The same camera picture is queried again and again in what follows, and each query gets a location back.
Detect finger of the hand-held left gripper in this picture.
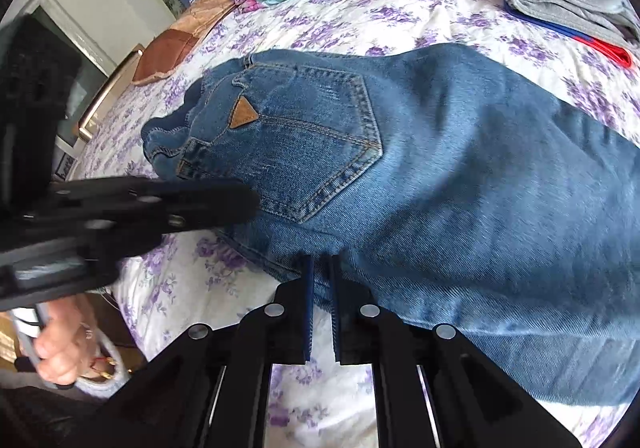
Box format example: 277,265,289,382
20,177,261,269

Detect red and blue garment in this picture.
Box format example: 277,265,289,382
497,0,635,69

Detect floral purple bed sheet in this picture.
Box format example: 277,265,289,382
65,0,640,448

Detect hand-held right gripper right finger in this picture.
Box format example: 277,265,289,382
327,254,583,448

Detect blue denim pants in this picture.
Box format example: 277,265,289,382
141,43,640,409

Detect wooden bed frame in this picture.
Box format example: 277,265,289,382
72,44,146,141

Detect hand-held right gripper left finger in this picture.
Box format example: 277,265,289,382
119,254,316,448

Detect brown patchwork pillow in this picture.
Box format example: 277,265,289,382
131,31,198,86

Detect person's left hand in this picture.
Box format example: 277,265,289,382
36,292,121,386

